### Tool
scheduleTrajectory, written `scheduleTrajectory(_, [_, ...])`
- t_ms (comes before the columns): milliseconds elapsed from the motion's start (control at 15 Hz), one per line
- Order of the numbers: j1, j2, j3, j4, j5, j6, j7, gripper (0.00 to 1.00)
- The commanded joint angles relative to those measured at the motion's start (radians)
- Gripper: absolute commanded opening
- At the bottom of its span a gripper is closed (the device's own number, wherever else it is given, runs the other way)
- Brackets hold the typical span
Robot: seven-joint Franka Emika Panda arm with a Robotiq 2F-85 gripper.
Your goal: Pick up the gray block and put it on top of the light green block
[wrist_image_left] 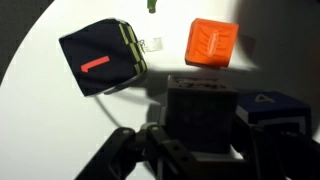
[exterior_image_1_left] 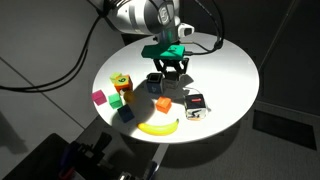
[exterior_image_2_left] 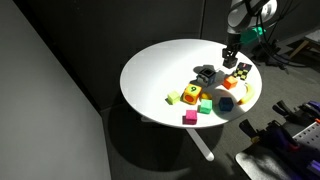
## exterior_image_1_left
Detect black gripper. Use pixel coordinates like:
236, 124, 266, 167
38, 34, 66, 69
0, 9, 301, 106
153, 57, 190, 81

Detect orange block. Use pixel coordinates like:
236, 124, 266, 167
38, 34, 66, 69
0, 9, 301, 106
155, 96, 173, 115

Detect blue block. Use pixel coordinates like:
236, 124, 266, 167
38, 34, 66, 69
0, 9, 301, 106
117, 104, 136, 124

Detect green block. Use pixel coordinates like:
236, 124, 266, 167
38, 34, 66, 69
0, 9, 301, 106
107, 92, 124, 110

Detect magenta block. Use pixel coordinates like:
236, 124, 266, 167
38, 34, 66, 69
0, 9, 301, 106
91, 89, 108, 107

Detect blue white patterned cube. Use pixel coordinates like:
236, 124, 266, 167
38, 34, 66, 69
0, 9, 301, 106
145, 72, 165, 95

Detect black patterned cube red stripe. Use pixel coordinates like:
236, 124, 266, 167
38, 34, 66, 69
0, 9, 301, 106
184, 94, 208, 122

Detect small yellow ball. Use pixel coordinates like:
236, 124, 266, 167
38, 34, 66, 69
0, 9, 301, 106
123, 90, 137, 103

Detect orange yellow number cube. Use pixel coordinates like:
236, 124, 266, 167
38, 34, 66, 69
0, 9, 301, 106
113, 74, 134, 94

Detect yellow banana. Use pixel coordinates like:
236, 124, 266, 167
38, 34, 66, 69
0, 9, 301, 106
136, 118, 180, 137

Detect white table leg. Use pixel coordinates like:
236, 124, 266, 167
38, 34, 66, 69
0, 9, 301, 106
151, 143, 169, 174

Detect black clamp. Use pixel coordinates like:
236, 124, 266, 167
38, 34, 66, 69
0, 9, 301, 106
94, 132, 113, 158

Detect flat dark gray plate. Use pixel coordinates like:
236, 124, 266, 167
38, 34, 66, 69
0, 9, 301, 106
3, 133, 71, 180

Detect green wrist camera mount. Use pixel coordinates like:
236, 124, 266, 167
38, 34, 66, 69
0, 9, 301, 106
141, 44, 187, 61

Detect thin black camera cable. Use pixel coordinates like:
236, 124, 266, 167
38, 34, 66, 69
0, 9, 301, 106
185, 0, 225, 56

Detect thick black cable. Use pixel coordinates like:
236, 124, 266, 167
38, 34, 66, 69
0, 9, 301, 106
0, 13, 105, 93

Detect purple clamp orange handle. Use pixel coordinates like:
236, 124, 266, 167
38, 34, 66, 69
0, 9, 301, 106
58, 143, 77, 180

